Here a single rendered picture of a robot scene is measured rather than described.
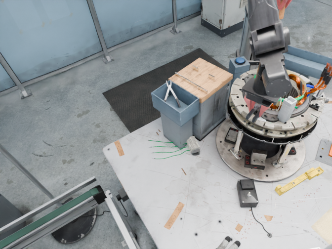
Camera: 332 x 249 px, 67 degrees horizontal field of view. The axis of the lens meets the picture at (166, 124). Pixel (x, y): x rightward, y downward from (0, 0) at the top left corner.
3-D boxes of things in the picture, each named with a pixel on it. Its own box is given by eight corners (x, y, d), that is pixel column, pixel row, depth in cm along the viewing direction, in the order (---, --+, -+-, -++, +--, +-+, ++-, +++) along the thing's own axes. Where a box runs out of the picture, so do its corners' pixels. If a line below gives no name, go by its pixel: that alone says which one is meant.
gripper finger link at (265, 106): (262, 125, 74) (270, 102, 67) (240, 115, 77) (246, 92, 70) (271, 112, 77) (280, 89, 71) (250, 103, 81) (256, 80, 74)
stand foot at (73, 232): (57, 254, 165) (56, 253, 164) (44, 212, 185) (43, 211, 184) (103, 225, 175) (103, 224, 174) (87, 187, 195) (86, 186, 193)
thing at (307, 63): (313, 106, 127) (338, 59, 105) (306, 119, 122) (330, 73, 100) (267, 88, 138) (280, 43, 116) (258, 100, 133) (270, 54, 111)
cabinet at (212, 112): (200, 142, 119) (201, 103, 99) (173, 121, 128) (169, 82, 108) (226, 119, 126) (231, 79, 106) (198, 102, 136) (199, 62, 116)
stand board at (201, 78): (201, 103, 99) (201, 99, 97) (168, 82, 108) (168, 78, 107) (232, 78, 107) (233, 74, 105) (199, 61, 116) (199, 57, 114)
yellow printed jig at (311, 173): (280, 197, 98) (282, 193, 96) (274, 189, 100) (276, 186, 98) (322, 173, 103) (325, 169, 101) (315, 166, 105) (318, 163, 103)
